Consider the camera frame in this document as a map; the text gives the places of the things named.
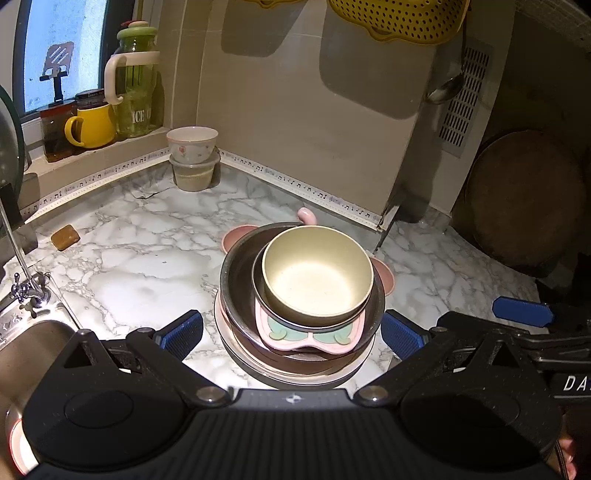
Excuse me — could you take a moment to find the steel sink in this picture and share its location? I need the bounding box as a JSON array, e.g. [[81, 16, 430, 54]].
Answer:
[[0, 277, 85, 462]]

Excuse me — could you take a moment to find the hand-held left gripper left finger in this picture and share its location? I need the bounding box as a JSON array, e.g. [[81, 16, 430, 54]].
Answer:
[[62, 309, 232, 409]]

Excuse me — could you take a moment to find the music note edge tape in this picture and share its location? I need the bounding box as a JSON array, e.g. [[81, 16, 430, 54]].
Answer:
[[21, 148, 385, 230]]

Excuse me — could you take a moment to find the pink bowl with steel liner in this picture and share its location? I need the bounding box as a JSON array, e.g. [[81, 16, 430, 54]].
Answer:
[[251, 207, 387, 359]]

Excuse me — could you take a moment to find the yellow mug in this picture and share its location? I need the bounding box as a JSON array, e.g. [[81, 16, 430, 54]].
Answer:
[[63, 102, 117, 150]]

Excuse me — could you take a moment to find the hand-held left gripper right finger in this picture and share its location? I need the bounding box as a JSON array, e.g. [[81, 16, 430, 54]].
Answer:
[[353, 309, 533, 409]]

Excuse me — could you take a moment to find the green glass pitcher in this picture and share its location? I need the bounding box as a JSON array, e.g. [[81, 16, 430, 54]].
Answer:
[[103, 20, 165, 138]]

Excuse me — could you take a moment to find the glass pot lid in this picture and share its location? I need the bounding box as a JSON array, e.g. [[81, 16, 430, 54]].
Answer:
[[0, 85, 27, 205]]

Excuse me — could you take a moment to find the black induction cooktop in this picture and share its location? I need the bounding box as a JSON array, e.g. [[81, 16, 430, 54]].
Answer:
[[536, 272, 591, 309]]

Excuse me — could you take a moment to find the white floral cup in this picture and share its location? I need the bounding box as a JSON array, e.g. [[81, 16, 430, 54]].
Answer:
[[165, 126, 219, 165]]

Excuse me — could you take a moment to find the cream bowl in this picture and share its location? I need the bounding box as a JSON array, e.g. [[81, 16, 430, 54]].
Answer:
[[261, 226, 374, 326]]

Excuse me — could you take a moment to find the dark-lidded jar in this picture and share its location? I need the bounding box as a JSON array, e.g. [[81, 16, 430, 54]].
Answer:
[[74, 88, 106, 112]]

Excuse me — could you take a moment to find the black spatula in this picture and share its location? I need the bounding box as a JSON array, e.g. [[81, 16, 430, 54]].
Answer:
[[39, 41, 75, 103]]

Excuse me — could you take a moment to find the pink green shaped plate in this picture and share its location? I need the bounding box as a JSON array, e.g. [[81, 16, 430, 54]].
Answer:
[[213, 293, 366, 382]]

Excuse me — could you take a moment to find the person's right hand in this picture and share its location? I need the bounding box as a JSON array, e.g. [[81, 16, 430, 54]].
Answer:
[[553, 435, 581, 480]]

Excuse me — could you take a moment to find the brown sponge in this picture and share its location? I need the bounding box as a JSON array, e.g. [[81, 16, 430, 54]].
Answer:
[[50, 224, 82, 251]]

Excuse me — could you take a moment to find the pink bear-shaped plate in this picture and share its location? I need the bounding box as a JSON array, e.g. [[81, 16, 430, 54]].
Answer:
[[221, 224, 394, 376]]

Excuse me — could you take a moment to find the steel faucet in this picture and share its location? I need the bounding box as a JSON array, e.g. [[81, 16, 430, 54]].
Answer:
[[0, 194, 52, 320]]

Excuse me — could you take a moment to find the pink rimmed bowl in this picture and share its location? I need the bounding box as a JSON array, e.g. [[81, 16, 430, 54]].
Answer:
[[6, 405, 41, 477]]

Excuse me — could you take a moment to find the amber glass jar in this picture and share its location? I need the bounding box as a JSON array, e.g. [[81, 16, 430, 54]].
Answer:
[[39, 99, 79, 164]]

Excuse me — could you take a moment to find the white plate with thin rim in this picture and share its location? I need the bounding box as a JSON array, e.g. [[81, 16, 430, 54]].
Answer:
[[219, 323, 371, 390]]

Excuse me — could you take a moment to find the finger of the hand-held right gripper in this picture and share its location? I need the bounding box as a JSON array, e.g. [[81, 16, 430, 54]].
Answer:
[[438, 311, 550, 352], [492, 296, 591, 334]]

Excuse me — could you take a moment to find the round wooden cutting board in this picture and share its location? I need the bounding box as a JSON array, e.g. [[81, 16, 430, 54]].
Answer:
[[464, 128, 590, 278]]

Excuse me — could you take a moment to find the clear plastic container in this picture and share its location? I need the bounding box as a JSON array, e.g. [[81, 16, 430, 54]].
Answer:
[[168, 152, 222, 193]]

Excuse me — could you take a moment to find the steel ladle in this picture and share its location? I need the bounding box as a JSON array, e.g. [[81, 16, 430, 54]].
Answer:
[[424, 18, 467, 104]]

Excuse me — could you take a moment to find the large yellow plastic colander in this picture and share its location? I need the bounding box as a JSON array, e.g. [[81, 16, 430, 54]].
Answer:
[[326, 0, 471, 46]]

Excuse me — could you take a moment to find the frosted window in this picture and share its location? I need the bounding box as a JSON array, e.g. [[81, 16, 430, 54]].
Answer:
[[14, 0, 114, 117]]

